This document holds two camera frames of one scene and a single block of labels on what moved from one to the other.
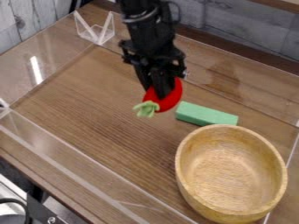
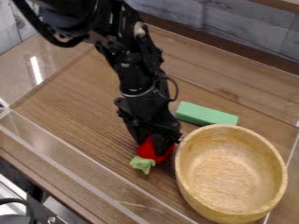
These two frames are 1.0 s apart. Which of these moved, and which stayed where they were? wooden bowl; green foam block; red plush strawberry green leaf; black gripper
Moved: black gripper; red plush strawberry green leaf
Stayed: green foam block; wooden bowl
